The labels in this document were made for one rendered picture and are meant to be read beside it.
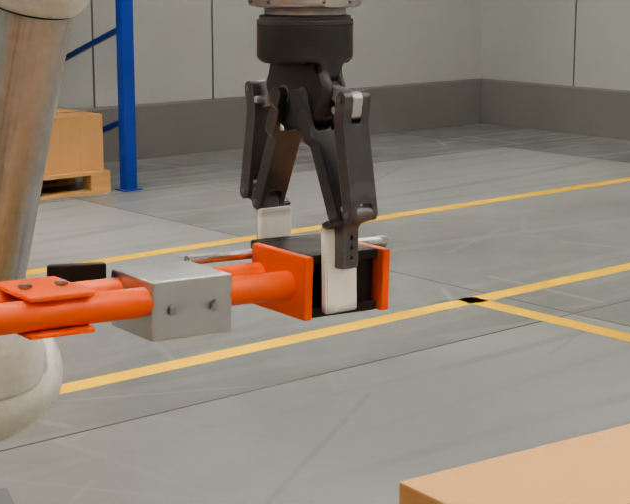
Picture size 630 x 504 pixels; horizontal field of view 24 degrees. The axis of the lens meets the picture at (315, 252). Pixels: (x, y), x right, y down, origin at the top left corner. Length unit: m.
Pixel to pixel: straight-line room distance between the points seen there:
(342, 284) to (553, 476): 0.52
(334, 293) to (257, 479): 3.17
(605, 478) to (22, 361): 0.72
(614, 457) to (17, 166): 0.75
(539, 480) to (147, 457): 3.00
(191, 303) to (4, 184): 0.68
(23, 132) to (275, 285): 0.65
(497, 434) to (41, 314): 3.75
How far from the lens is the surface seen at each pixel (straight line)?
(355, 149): 1.09
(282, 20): 1.11
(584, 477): 1.58
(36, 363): 1.85
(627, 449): 1.68
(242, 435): 4.66
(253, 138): 1.19
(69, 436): 4.71
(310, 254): 1.12
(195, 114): 11.38
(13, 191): 1.73
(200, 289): 1.07
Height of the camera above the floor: 1.48
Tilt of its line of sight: 11 degrees down
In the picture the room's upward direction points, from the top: straight up
